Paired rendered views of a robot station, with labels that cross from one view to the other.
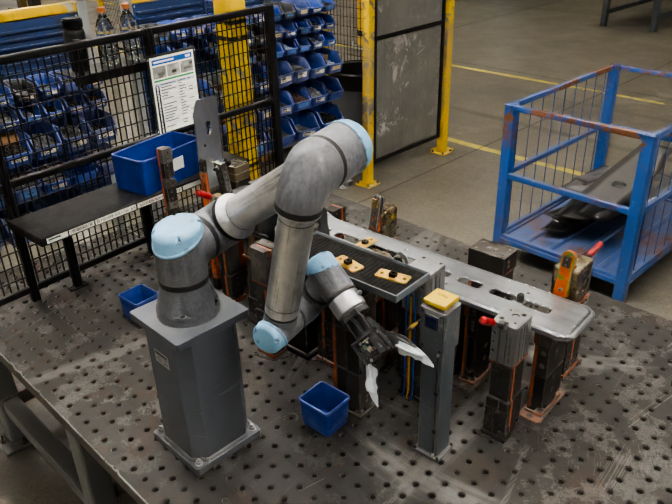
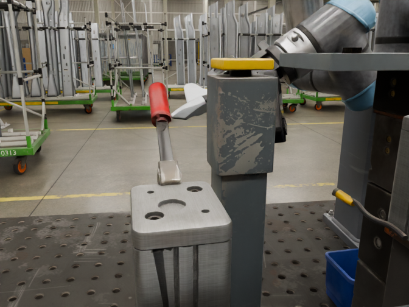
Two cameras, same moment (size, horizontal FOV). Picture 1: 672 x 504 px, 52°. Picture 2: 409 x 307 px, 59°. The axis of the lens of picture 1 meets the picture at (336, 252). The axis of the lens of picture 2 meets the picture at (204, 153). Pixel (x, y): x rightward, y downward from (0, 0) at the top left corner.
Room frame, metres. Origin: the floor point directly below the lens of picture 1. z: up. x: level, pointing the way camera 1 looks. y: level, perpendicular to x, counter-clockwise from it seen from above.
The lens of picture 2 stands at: (1.56, -0.61, 1.17)
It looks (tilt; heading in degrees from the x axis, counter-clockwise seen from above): 16 degrees down; 127
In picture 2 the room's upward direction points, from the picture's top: straight up
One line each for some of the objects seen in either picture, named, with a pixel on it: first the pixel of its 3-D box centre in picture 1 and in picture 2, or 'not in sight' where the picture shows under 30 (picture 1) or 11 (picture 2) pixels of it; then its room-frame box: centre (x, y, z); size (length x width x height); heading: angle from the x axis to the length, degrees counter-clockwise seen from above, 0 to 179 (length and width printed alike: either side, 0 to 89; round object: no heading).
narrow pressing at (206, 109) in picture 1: (209, 144); not in sight; (2.40, 0.45, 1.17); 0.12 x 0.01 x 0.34; 138
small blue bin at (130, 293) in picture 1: (140, 305); not in sight; (1.99, 0.67, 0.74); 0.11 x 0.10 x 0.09; 48
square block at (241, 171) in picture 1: (239, 205); not in sight; (2.49, 0.38, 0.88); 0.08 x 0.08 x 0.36; 48
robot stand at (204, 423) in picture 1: (198, 376); (385, 162); (1.40, 0.36, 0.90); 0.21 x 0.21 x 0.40; 44
